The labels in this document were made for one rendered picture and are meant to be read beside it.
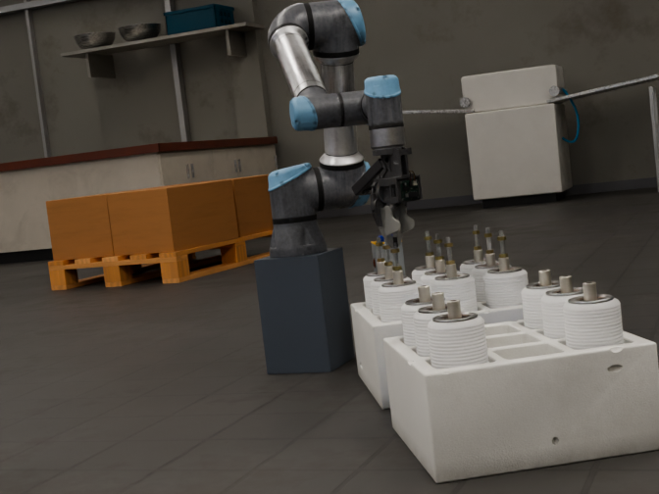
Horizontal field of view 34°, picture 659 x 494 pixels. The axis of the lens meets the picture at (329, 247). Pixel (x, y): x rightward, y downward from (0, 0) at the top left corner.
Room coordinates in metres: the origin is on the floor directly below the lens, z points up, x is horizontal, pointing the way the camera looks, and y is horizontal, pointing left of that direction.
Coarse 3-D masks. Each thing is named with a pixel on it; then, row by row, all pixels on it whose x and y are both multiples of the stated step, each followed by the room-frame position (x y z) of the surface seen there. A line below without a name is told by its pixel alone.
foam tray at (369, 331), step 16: (352, 304) 2.62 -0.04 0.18; (480, 304) 2.39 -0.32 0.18; (352, 320) 2.63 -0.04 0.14; (368, 320) 2.34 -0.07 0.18; (496, 320) 2.28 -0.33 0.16; (512, 320) 2.28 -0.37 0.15; (368, 336) 2.35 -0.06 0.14; (384, 336) 2.25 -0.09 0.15; (368, 352) 2.38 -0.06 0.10; (368, 368) 2.42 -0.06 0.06; (384, 368) 2.25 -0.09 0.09; (368, 384) 2.45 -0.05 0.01; (384, 384) 2.25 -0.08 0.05; (384, 400) 2.25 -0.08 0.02
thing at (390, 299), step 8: (384, 288) 2.31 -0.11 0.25; (392, 288) 2.30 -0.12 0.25; (400, 288) 2.29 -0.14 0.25; (408, 288) 2.29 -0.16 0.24; (416, 288) 2.30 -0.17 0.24; (384, 296) 2.30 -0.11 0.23; (392, 296) 2.29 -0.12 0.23; (400, 296) 2.29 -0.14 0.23; (408, 296) 2.29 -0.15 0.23; (416, 296) 2.30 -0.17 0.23; (384, 304) 2.31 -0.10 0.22; (392, 304) 2.29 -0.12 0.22; (400, 304) 2.29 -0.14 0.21; (384, 312) 2.31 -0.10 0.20; (392, 312) 2.30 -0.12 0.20; (400, 312) 2.29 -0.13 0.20; (384, 320) 2.31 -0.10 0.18; (392, 320) 2.30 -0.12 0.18; (400, 320) 2.29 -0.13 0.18
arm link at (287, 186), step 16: (272, 176) 2.80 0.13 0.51; (288, 176) 2.78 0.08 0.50; (304, 176) 2.79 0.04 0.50; (320, 176) 2.80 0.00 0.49; (272, 192) 2.80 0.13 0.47; (288, 192) 2.78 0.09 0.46; (304, 192) 2.78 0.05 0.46; (320, 192) 2.79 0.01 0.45; (272, 208) 2.82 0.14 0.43; (288, 208) 2.78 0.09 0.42; (304, 208) 2.79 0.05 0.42; (320, 208) 2.82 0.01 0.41
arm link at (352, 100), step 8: (344, 96) 2.39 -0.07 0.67; (352, 96) 2.39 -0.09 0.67; (360, 96) 2.39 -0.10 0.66; (344, 104) 2.37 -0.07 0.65; (352, 104) 2.38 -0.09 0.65; (360, 104) 2.37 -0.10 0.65; (344, 112) 2.37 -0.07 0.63; (352, 112) 2.38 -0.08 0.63; (360, 112) 2.38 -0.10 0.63; (344, 120) 2.38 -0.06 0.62; (352, 120) 2.39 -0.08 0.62; (360, 120) 2.39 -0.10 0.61
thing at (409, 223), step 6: (402, 204) 2.33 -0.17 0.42; (396, 210) 2.34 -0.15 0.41; (402, 210) 2.33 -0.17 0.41; (396, 216) 2.34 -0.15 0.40; (402, 216) 2.34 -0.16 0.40; (408, 216) 2.32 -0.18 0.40; (402, 222) 2.34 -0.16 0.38; (408, 222) 2.32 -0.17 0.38; (414, 222) 2.31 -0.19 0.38; (402, 228) 2.34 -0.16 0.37; (408, 228) 2.33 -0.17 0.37; (396, 234) 2.34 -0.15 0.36; (402, 234) 2.35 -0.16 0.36; (396, 240) 2.34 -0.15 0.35
